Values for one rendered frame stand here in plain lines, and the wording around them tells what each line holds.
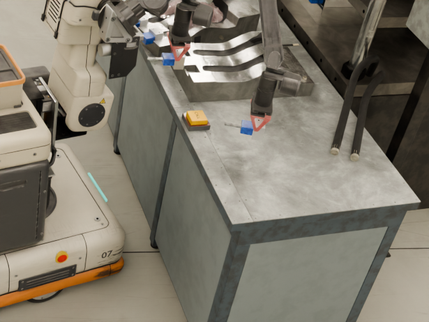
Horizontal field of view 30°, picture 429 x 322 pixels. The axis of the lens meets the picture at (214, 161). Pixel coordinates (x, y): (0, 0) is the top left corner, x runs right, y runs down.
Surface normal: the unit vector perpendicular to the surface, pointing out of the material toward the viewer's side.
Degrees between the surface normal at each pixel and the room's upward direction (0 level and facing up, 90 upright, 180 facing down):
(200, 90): 90
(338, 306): 90
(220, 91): 90
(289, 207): 0
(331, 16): 90
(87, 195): 0
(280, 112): 0
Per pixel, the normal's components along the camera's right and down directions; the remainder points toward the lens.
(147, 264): 0.18, -0.77
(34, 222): 0.50, 0.62
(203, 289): -0.92, 0.08
